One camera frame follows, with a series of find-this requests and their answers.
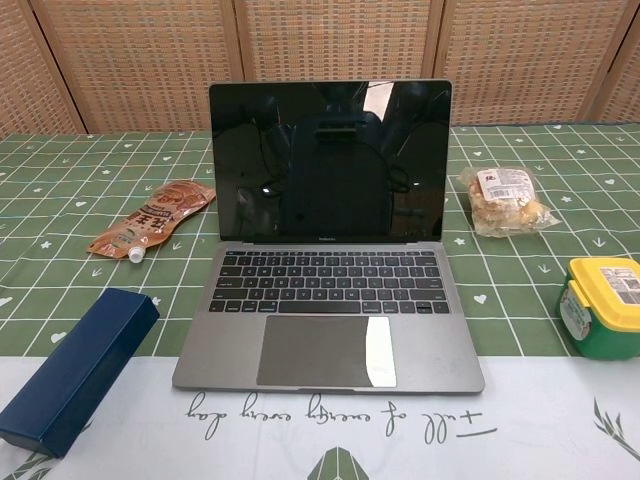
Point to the silver laptop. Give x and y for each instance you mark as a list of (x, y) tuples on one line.
[(320, 300)]

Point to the orange spouted drink pouch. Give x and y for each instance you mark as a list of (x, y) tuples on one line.
[(150, 220)]

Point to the clear bag of snacks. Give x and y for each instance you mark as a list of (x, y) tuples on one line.
[(505, 205)]

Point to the green grid tablecloth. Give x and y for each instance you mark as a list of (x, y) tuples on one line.
[(525, 425)]

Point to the dark blue long box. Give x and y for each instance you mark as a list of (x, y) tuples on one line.
[(75, 370)]

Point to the green container with yellow lid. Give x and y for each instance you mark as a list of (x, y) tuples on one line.
[(600, 325)]

